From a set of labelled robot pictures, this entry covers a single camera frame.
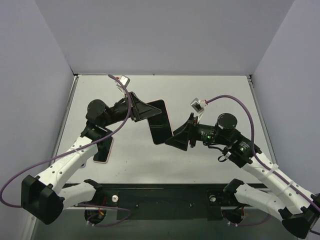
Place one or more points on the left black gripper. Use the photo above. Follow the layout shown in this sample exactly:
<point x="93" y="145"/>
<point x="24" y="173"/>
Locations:
<point x="133" y="107"/>

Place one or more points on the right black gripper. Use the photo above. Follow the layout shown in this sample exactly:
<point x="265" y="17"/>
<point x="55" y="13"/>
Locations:
<point x="191" y="133"/>

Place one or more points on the black phone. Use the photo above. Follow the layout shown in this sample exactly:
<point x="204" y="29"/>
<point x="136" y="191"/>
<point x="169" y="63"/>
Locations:
<point x="159" y="125"/>

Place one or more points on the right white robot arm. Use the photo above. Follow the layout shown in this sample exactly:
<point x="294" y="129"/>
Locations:
<point x="295" y="207"/>

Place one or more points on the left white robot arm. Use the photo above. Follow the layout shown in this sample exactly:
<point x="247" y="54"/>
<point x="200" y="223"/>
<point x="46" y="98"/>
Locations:
<point x="44" y="196"/>

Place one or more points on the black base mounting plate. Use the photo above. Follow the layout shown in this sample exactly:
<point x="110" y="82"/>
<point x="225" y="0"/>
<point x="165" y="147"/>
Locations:
<point x="167" y="201"/>

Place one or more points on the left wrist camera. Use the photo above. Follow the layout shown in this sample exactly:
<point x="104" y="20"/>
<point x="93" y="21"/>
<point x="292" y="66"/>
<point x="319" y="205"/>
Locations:
<point x="124" y="80"/>

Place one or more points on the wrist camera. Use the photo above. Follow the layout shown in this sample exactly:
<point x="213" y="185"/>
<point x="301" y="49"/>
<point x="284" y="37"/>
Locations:
<point x="199" y="106"/>
<point x="124" y="80"/>

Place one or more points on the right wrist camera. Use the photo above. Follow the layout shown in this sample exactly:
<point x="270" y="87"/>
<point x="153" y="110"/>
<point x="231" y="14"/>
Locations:
<point x="199" y="106"/>

